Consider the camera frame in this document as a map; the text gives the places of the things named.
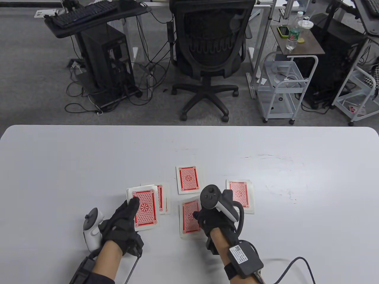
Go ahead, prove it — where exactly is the black keyboard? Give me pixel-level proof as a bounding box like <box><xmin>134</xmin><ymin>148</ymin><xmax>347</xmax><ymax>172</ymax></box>
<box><xmin>48</xmin><ymin>0</ymin><xmax>119</xmax><ymax>28</ymax></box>
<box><xmin>363</xmin><ymin>0</ymin><xmax>379</xmax><ymax>17</ymax></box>

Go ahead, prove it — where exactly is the black computer tower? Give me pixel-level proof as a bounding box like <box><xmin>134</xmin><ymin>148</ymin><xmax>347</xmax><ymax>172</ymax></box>
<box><xmin>78</xmin><ymin>23</ymin><xmax>142</xmax><ymax>108</ymax></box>
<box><xmin>296</xmin><ymin>13</ymin><xmax>370</xmax><ymax>110</ymax></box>

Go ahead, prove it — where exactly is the person's left forearm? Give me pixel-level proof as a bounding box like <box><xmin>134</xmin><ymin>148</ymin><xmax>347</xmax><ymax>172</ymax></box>
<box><xmin>70</xmin><ymin>240</ymin><xmax>123</xmax><ymax>284</ymax></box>

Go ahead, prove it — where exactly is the white charger cable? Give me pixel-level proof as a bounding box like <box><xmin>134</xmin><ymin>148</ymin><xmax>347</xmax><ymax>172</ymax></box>
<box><xmin>274</xmin><ymin>66</ymin><xmax>307</xmax><ymax>88</ymax></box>

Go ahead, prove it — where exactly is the person's right forearm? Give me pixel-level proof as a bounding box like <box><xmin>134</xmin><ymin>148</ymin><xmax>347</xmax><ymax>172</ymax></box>
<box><xmin>209</xmin><ymin>229</ymin><xmax>264</xmax><ymax>284</ymax></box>

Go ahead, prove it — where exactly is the white rolling wire cart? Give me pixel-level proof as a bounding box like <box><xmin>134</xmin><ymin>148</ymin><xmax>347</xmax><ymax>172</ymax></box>
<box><xmin>332</xmin><ymin>38</ymin><xmax>379</xmax><ymax>126</ymax></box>
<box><xmin>256</xmin><ymin>52</ymin><xmax>311</xmax><ymax>125</ymax></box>

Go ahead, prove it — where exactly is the person's right hand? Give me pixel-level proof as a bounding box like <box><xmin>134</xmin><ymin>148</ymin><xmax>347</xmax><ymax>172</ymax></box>
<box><xmin>192</xmin><ymin>189</ymin><xmax>241</xmax><ymax>237</ymax></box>

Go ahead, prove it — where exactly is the black hanging power brick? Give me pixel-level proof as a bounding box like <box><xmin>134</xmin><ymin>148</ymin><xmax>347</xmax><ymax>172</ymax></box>
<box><xmin>166</xmin><ymin>21</ymin><xmax>176</xmax><ymax>64</ymax></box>

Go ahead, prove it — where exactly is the dealt red-backed cards pile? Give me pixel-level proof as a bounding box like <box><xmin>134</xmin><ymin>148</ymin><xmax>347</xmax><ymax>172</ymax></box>
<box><xmin>179</xmin><ymin>195</ymin><xmax>208</xmax><ymax>239</ymax></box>
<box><xmin>226</xmin><ymin>179</ymin><xmax>255</xmax><ymax>215</ymax></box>
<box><xmin>140</xmin><ymin>183</ymin><xmax>171</xmax><ymax>215</ymax></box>
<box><xmin>176</xmin><ymin>165</ymin><xmax>202</xmax><ymax>195</ymax></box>

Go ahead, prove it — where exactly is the black strapped wrist sensor box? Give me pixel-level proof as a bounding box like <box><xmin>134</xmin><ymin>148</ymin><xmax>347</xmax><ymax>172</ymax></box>
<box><xmin>224</xmin><ymin>240</ymin><xmax>264</xmax><ymax>280</ymax></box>
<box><xmin>70</xmin><ymin>256</ymin><xmax>97</xmax><ymax>284</ymax></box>

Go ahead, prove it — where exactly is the deck of red playing cards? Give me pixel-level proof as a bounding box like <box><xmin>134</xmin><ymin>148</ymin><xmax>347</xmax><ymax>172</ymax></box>
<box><xmin>126</xmin><ymin>185</ymin><xmax>160</xmax><ymax>232</ymax></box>

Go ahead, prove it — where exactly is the brown side table white frame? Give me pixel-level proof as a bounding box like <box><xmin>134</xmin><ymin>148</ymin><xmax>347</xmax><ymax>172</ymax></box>
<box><xmin>270</xmin><ymin>21</ymin><xmax>325</xmax><ymax>111</ymax></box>

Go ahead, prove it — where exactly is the thick black cable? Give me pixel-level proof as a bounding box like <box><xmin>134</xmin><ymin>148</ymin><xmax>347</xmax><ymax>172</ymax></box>
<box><xmin>255</xmin><ymin>257</ymin><xmax>315</xmax><ymax>284</ymax></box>

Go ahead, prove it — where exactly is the red and white card packet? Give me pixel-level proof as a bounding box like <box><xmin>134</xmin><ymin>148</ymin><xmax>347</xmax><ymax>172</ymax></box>
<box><xmin>347</xmin><ymin>104</ymin><xmax>367</xmax><ymax>117</ymax></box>

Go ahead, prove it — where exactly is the clear plastic cup with lid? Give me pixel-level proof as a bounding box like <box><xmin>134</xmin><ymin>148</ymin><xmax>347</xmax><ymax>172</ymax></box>
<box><xmin>297</xmin><ymin>18</ymin><xmax>315</xmax><ymax>36</ymax></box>

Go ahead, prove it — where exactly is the thin black cable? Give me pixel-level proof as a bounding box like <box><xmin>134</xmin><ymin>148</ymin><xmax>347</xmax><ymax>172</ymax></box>
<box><xmin>124</xmin><ymin>254</ymin><xmax>142</xmax><ymax>284</ymax></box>

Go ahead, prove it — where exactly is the white desk leg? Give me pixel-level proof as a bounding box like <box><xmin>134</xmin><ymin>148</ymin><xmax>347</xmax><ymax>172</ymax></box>
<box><xmin>122</xmin><ymin>16</ymin><xmax>139</xmax><ymax>64</ymax></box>
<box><xmin>246</xmin><ymin>0</ymin><xmax>277</xmax><ymax>99</ymax></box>

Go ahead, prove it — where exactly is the black mesh office chair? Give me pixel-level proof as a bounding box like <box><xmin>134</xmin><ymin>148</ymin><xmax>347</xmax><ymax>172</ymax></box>
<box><xmin>169</xmin><ymin>0</ymin><xmax>257</xmax><ymax>122</ymax></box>

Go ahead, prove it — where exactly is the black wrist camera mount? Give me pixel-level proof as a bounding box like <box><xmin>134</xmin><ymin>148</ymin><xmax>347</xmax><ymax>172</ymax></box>
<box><xmin>130</xmin><ymin>237</ymin><xmax>144</xmax><ymax>256</ymax></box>
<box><xmin>205</xmin><ymin>237</ymin><xmax>221</xmax><ymax>255</ymax></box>

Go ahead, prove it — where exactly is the black white checkered cloth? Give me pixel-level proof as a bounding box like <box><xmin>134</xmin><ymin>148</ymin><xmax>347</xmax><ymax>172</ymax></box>
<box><xmin>363</xmin><ymin>64</ymin><xmax>379</xmax><ymax>89</ymax></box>

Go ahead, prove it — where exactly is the person's left hand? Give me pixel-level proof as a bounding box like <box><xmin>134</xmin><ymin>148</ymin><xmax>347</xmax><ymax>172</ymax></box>
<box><xmin>99</xmin><ymin>197</ymin><xmax>144</xmax><ymax>255</ymax></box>

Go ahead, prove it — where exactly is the clear bottle green label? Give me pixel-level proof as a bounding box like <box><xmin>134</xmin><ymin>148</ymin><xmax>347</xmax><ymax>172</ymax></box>
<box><xmin>285</xmin><ymin>11</ymin><xmax>305</xmax><ymax>51</ymax></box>

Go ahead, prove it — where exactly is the white and black VR controller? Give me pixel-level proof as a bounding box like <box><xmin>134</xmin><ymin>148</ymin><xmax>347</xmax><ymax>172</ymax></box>
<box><xmin>200</xmin><ymin>184</ymin><xmax>245</xmax><ymax>234</ymax></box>
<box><xmin>83</xmin><ymin>208</ymin><xmax>105</xmax><ymax>252</ymax></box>

